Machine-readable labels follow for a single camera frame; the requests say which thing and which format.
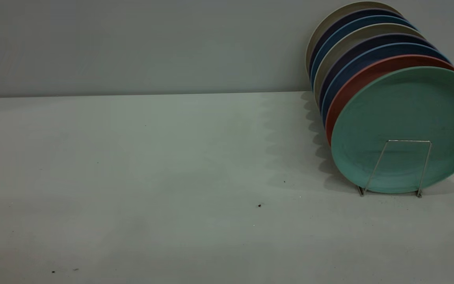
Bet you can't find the pink plate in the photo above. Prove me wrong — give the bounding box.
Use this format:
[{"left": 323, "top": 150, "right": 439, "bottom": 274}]
[{"left": 325, "top": 54, "right": 454, "bottom": 146}]

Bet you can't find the green plate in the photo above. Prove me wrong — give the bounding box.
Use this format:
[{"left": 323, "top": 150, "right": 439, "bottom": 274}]
[{"left": 331, "top": 66, "right": 454, "bottom": 194}]

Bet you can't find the beige plate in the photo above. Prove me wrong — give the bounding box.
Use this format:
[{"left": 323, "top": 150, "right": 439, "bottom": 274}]
[
  {"left": 305, "top": 1, "right": 405, "bottom": 79},
  {"left": 313, "top": 22, "right": 426, "bottom": 103}
]

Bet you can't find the metal wire plate rack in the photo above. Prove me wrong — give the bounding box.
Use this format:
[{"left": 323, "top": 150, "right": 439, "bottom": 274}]
[{"left": 357, "top": 139, "right": 433, "bottom": 198}]

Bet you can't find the dark purple plate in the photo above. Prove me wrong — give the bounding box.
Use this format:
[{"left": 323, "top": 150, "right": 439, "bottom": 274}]
[
  {"left": 309, "top": 9, "right": 411, "bottom": 85},
  {"left": 318, "top": 33, "right": 438, "bottom": 113}
]

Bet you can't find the blue plate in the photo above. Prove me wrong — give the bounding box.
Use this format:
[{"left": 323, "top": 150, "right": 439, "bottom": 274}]
[
  {"left": 321, "top": 42, "right": 453, "bottom": 127},
  {"left": 311, "top": 15, "right": 419, "bottom": 93}
]

